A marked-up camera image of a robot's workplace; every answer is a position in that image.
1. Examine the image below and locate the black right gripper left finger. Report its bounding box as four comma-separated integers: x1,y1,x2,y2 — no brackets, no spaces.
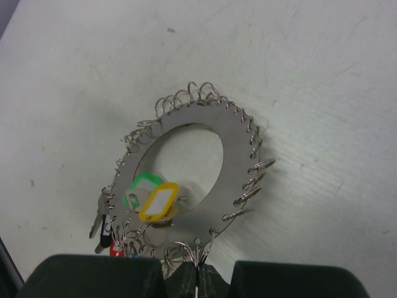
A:
164,262,197,298

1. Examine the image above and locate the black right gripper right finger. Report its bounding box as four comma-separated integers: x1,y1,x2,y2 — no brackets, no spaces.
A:
197,264,230,298

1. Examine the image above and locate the red key tag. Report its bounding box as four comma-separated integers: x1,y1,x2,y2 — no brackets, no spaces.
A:
109,242,124,257

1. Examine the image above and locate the yellow key tag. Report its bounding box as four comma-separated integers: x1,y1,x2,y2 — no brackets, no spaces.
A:
139,182,179,223

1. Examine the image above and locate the green key tag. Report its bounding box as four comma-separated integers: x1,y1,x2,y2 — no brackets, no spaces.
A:
123,171,164,212

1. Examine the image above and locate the black key tag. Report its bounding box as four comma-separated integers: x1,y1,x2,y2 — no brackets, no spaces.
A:
94,215,112,254

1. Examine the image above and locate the silver key on disc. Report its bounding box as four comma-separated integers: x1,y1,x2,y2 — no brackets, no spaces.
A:
89,196,109,238

